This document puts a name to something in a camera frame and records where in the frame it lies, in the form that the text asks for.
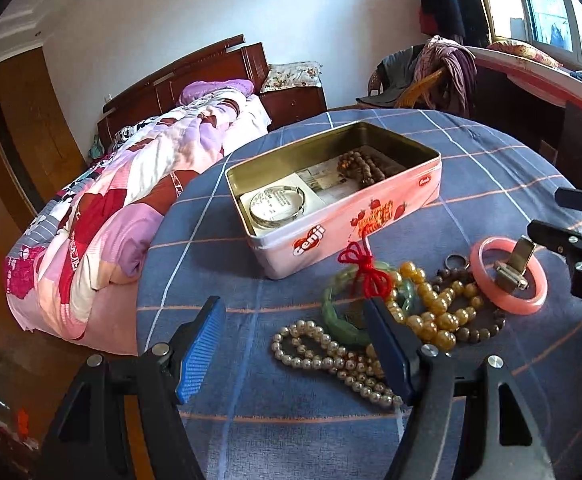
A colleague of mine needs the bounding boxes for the pink bangle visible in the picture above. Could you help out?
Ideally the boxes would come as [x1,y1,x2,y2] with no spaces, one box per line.
[469,236,548,315]

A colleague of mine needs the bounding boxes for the silver ring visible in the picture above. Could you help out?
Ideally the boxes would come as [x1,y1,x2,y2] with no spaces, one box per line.
[444,252,472,272]

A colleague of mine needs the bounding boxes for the golden bead bracelet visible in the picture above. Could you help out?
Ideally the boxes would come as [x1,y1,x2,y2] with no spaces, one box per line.
[384,260,487,352]

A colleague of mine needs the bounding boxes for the dark grey bead bracelet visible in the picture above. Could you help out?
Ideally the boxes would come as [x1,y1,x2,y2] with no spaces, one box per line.
[429,266,507,345]

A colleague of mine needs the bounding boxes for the white pearl necklace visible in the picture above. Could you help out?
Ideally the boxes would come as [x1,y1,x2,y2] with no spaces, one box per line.
[269,318,404,410]

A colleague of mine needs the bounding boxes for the green jade bangle red tassel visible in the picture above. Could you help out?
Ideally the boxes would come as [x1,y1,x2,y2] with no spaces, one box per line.
[320,237,416,347]

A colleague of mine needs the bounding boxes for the brown wooden bead bracelet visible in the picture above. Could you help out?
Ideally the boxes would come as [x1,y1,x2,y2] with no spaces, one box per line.
[336,149,388,188]

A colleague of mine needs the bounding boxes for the silver bangle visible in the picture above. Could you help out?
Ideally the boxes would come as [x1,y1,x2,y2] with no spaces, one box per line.
[249,185,306,226]

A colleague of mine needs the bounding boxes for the desk with pink cover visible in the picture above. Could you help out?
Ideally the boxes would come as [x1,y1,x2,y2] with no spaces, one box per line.
[471,48,582,188]

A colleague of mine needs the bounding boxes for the bed with patchwork quilt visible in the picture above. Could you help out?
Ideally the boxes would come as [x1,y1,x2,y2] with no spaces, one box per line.
[3,90,270,356]

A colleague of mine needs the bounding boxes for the purple clothes on chair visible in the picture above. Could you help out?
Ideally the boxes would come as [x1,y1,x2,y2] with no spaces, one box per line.
[413,36,477,117]

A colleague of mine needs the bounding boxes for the floral pillow on desk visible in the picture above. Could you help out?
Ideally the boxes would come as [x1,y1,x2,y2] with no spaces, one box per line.
[488,39,564,68]

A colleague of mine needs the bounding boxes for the wicker chair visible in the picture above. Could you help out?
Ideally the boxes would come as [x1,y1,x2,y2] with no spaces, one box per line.
[356,44,425,108]

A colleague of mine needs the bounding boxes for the hanging dark coats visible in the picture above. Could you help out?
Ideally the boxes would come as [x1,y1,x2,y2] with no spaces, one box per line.
[419,0,491,48]

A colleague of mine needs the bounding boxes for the pink Genji biscuit tin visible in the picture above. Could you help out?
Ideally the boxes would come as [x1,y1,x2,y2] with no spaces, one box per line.
[225,120,442,280]

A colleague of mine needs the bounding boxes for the paper leaflet in tin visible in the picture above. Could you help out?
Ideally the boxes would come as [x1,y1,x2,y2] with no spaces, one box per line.
[239,156,407,236]

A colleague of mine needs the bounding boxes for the wooden wardrobe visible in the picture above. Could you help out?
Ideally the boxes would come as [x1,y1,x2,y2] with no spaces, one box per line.
[0,48,86,255]

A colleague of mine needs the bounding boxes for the floral cushion on nightstand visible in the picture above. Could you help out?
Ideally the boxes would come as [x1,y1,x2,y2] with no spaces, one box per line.
[259,61,323,93]

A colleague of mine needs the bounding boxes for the wooden nightstand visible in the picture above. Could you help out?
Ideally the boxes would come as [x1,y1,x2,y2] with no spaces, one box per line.
[259,87,327,131]

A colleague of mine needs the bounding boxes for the purple pillow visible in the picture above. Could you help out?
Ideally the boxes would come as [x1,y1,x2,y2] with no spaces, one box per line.
[178,79,254,105]

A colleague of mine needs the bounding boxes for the dark wooden headboard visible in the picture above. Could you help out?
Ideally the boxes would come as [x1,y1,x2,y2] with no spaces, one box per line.
[97,35,268,148]

